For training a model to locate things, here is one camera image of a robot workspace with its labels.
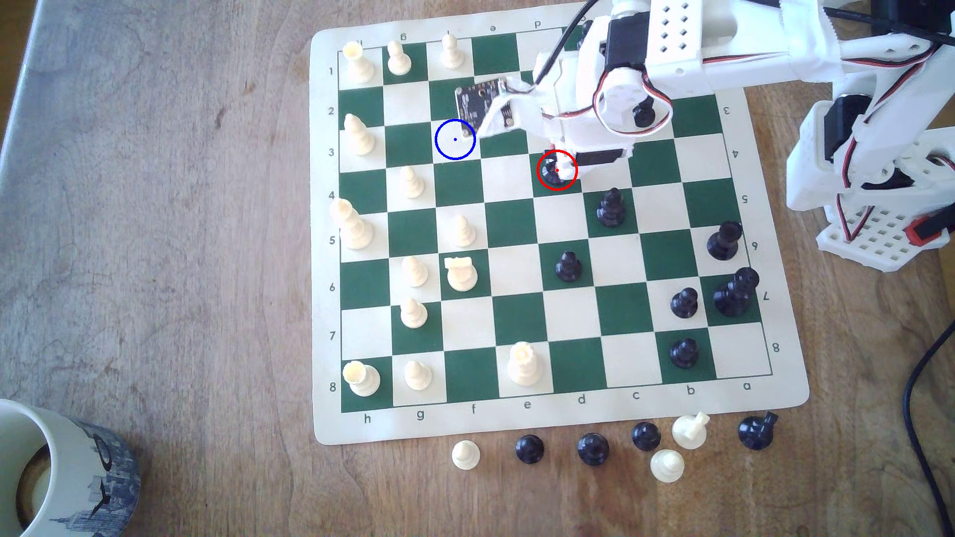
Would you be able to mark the black knight chess piece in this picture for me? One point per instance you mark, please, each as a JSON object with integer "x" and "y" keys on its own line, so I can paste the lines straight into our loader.
{"x": 756, "y": 432}
{"x": 552, "y": 173}

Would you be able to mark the camera circuit board with mount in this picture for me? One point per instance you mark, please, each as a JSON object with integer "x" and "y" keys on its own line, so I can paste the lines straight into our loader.
{"x": 481, "y": 97}

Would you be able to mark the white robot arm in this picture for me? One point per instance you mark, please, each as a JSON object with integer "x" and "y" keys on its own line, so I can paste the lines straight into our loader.
{"x": 746, "y": 37}

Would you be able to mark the white rook row six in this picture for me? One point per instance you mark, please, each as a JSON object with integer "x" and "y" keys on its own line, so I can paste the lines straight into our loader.
{"x": 462, "y": 277}

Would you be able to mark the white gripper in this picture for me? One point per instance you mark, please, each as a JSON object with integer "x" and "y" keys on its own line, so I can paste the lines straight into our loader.
{"x": 599, "y": 158}

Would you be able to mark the white mug with skyline print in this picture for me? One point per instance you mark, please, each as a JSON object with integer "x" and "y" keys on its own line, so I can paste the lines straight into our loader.
{"x": 71, "y": 462}

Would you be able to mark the black king chess piece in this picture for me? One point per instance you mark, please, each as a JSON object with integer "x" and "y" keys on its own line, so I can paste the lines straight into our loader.
{"x": 733, "y": 298}

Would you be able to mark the white bishop chess piece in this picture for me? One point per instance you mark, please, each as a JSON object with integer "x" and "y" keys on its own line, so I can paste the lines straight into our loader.
{"x": 360, "y": 139}

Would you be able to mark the green and white chess mat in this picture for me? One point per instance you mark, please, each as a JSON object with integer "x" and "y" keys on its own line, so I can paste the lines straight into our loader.
{"x": 515, "y": 313}

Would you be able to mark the orange clamp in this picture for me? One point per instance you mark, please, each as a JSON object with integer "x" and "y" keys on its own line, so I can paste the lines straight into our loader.
{"x": 924, "y": 230}

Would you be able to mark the white king chess piece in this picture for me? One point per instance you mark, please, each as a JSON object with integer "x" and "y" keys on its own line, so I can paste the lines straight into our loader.
{"x": 525, "y": 368}

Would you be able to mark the white queen chess piece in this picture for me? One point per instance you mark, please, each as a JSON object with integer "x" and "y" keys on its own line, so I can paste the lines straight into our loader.
{"x": 353, "y": 230}

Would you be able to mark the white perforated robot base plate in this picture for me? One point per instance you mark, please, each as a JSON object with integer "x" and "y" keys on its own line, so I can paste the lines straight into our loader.
{"x": 880, "y": 242}

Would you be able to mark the white rook chess piece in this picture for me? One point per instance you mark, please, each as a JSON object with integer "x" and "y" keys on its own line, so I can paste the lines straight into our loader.
{"x": 359, "y": 67}
{"x": 363, "y": 380}

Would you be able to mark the white knight chess piece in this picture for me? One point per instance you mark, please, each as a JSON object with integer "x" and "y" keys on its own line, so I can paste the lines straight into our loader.
{"x": 688, "y": 432}

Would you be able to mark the black bishop chess piece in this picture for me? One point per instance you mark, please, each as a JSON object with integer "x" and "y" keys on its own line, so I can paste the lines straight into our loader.
{"x": 722, "y": 244}
{"x": 611, "y": 212}

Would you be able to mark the black pawn chess piece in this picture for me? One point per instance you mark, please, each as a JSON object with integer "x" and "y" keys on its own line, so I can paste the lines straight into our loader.
{"x": 684, "y": 304}
{"x": 593, "y": 450}
{"x": 643, "y": 114}
{"x": 568, "y": 269}
{"x": 530, "y": 450}
{"x": 646, "y": 437}
{"x": 683, "y": 354}

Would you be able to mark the white pawn chess piece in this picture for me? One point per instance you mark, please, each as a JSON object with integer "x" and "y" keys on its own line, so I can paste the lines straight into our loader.
{"x": 463, "y": 235}
{"x": 411, "y": 185}
{"x": 451, "y": 56}
{"x": 399, "y": 62}
{"x": 415, "y": 274}
{"x": 413, "y": 316}
{"x": 418, "y": 377}
{"x": 465, "y": 455}
{"x": 667, "y": 467}

